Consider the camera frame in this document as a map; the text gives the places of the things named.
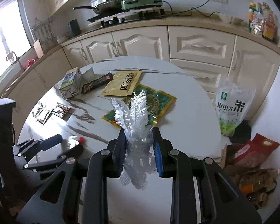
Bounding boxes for red white small sachet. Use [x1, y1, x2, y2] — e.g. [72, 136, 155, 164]
[66, 136, 85, 150]

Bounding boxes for red checkered sachet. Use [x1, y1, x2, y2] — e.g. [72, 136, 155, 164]
[32, 103, 53, 126]
[51, 103, 71, 118]

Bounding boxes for milk carton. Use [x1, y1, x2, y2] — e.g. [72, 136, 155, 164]
[59, 67, 82, 99]

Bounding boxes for black snack wrapper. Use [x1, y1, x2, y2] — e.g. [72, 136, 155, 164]
[81, 72, 113, 94]

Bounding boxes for clear plastic wrap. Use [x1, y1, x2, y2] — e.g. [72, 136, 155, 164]
[112, 90, 156, 190]

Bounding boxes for yellow soup packet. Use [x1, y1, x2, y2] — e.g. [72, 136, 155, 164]
[102, 70, 142, 97]

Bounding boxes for green gold food bag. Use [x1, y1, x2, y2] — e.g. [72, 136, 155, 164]
[102, 83, 176, 125]

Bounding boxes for kitchen window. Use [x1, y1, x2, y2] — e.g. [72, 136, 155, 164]
[0, 0, 32, 77]

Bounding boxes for lower kitchen cabinets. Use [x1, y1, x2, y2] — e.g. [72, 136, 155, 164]
[0, 24, 280, 134]

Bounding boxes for cooking oil bottle floor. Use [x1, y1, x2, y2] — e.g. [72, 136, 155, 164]
[233, 168, 280, 210]

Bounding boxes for round white marble table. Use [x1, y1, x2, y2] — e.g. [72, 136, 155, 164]
[18, 56, 222, 223]

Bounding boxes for red food bag floor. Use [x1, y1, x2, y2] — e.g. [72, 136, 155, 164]
[224, 133, 280, 175]

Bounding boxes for red dish rack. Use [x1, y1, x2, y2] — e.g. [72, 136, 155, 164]
[24, 58, 36, 69]

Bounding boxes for sink faucet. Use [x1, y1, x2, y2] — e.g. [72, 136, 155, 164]
[6, 51, 25, 72]

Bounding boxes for wooden cutting board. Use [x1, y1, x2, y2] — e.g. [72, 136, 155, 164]
[33, 39, 44, 58]

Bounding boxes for white rice bag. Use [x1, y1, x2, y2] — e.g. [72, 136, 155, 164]
[215, 77, 256, 136]

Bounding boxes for stacked white dishes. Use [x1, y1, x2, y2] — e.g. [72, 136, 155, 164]
[57, 35, 69, 44]

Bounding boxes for hanging utensil rack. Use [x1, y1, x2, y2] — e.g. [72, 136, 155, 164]
[31, 17, 57, 45]

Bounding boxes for black kettle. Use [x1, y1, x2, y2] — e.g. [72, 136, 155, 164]
[68, 19, 81, 37]

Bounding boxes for black gas stove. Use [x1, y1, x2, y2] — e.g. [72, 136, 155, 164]
[88, 7, 166, 28]

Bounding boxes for black wok with lid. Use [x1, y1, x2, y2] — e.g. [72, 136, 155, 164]
[73, 0, 122, 15]

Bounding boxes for condiment bottles group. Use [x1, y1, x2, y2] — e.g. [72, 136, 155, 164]
[248, 2, 277, 42]

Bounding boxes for black power cable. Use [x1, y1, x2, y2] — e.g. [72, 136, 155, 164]
[161, 0, 221, 18]

